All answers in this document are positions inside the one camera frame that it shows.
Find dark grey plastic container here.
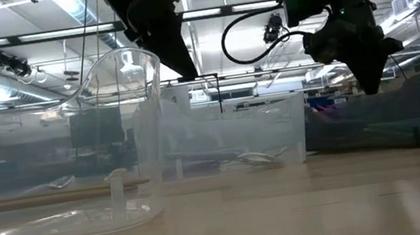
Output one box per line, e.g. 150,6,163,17
298,73,420,165

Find black hanging cable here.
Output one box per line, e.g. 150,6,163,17
68,0,103,86

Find black camera with cables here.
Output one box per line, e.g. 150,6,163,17
0,46,34,81
260,11,287,45

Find blue storage bin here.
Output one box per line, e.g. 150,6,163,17
308,93,337,109

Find silver spoon purple handle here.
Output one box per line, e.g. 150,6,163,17
235,147,288,171
46,174,77,191

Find long linear ceiling light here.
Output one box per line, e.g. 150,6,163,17
0,0,357,51
159,47,420,91

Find white vent box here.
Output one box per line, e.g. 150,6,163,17
390,0,413,17

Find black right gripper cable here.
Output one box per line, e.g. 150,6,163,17
214,0,312,69

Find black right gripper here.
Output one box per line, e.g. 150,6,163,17
281,0,411,107

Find clear plastic container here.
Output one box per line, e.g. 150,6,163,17
141,78,314,185
0,42,185,235

